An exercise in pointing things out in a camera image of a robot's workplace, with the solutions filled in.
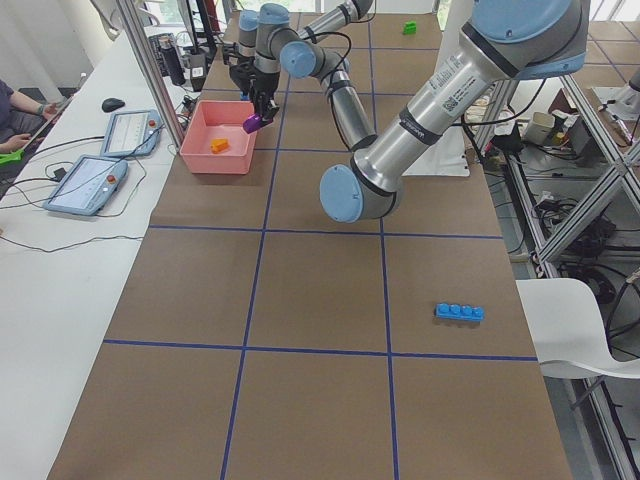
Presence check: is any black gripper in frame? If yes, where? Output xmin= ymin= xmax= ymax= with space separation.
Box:
xmin=222 ymin=43 xmax=254 ymax=99
xmin=249 ymin=71 xmax=280 ymax=125

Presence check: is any purple sloped block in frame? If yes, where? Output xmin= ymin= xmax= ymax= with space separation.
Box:
xmin=243 ymin=114 xmax=263 ymax=134

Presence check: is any orange sloped block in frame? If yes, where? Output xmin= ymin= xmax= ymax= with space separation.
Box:
xmin=210 ymin=138 xmax=230 ymax=154

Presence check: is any green block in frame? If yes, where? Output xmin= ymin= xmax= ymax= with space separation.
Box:
xmin=402 ymin=21 xmax=417 ymax=35

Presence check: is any long blue four-stud block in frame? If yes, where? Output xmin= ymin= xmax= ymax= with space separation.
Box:
xmin=434 ymin=303 xmax=485 ymax=323

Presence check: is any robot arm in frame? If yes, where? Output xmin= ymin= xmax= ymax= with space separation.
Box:
xmin=223 ymin=0 xmax=377 ymax=152
xmin=236 ymin=1 xmax=590 ymax=223

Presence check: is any pink plastic box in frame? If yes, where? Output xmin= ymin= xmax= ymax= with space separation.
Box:
xmin=180 ymin=100 xmax=256 ymax=175

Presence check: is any black bottle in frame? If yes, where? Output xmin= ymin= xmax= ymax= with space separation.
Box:
xmin=159 ymin=36 xmax=186 ymax=86

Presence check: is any far blue teach pendant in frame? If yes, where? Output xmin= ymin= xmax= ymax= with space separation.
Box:
xmin=100 ymin=109 xmax=163 ymax=158

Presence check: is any blue teach pendant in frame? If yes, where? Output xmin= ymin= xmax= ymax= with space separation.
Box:
xmin=100 ymin=109 xmax=163 ymax=158
xmin=42 ymin=155 xmax=129 ymax=216

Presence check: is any black computer mouse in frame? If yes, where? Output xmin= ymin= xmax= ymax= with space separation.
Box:
xmin=101 ymin=97 xmax=126 ymax=113

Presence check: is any near blue teach pendant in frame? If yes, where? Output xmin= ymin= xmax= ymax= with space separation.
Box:
xmin=42 ymin=155 xmax=129 ymax=216

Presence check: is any seated person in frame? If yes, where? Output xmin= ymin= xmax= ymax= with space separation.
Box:
xmin=1 ymin=81 xmax=58 ymax=154

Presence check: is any white side desk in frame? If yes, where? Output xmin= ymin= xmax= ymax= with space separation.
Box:
xmin=1 ymin=37 xmax=176 ymax=479

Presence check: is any white chair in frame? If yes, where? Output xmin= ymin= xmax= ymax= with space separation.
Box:
xmin=516 ymin=278 xmax=639 ymax=409

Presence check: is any aluminium frame post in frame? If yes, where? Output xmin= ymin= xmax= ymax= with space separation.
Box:
xmin=115 ymin=0 xmax=184 ymax=150

